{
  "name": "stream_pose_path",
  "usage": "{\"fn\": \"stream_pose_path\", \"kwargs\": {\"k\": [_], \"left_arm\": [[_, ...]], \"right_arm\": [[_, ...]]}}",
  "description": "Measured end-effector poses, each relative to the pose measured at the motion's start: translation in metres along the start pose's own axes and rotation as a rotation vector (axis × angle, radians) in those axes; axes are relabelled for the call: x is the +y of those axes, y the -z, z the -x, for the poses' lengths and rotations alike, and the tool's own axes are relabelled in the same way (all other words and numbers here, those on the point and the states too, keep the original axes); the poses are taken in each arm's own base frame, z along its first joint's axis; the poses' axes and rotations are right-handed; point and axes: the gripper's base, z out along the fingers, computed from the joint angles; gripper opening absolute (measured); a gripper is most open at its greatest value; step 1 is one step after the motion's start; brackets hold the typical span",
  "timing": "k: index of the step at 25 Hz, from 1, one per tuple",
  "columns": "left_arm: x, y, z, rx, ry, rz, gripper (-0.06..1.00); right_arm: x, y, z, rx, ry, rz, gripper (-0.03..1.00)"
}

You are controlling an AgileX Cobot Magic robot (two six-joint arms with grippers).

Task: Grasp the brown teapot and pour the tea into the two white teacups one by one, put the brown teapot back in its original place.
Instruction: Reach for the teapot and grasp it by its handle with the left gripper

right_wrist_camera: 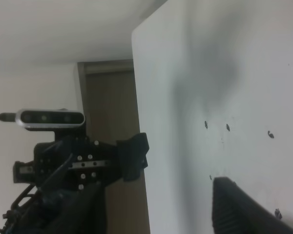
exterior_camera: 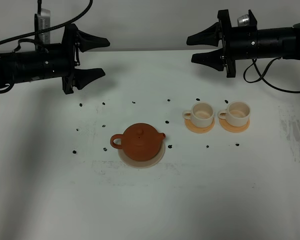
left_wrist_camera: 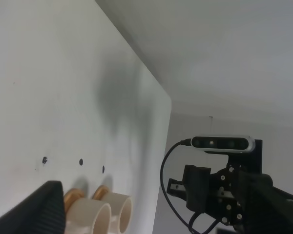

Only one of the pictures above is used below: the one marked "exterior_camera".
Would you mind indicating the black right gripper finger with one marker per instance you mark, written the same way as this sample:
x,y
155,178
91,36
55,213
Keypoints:
x,y
213,59
209,36

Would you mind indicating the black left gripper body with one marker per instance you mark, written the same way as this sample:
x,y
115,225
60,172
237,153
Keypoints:
x,y
58,59

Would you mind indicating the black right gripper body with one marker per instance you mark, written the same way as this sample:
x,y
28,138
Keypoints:
x,y
237,42

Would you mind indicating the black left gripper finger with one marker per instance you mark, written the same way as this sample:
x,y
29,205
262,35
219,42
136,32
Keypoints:
x,y
88,42
83,77

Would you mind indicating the brown clay teapot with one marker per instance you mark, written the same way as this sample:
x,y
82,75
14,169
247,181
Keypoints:
x,y
140,142

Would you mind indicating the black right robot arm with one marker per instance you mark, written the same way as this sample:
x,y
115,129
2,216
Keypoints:
x,y
281,42

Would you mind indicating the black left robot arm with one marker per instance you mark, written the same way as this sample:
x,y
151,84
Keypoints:
x,y
20,67

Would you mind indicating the beige round teapot saucer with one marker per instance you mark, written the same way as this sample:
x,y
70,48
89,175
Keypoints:
x,y
142,164

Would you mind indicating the left white teacup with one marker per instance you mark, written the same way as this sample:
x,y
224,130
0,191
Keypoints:
x,y
201,115

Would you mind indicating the white teacup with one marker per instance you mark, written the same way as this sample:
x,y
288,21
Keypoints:
x,y
201,115
237,114

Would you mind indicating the right white teacup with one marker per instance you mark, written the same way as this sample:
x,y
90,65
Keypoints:
x,y
237,114

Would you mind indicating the right orange coaster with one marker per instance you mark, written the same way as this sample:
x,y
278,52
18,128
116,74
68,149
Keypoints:
x,y
233,129

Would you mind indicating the orange coaster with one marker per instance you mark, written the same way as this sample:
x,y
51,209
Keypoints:
x,y
233,129
199,129

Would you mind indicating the left orange coaster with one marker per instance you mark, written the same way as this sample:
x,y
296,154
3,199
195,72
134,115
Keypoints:
x,y
199,129

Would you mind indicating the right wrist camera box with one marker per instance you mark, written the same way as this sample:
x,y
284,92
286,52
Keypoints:
x,y
247,20

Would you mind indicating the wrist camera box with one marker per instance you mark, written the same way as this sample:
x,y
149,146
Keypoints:
x,y
247,20
42,21

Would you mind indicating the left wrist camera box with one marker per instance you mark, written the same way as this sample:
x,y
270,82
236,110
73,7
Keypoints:
x,y
42,21

